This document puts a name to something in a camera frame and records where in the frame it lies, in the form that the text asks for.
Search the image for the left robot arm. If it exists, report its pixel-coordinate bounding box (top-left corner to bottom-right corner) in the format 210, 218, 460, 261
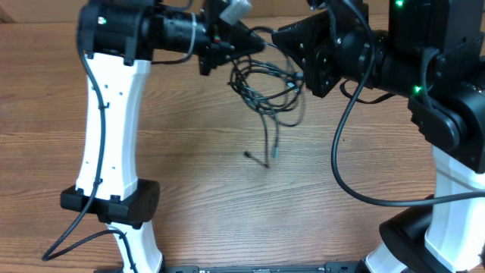
60, 1, 264, 272

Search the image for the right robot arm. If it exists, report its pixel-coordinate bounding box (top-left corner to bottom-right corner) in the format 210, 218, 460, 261
272, 0, 484, 272

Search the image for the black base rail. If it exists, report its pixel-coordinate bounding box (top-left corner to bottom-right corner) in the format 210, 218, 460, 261
163, 261, 369, 273

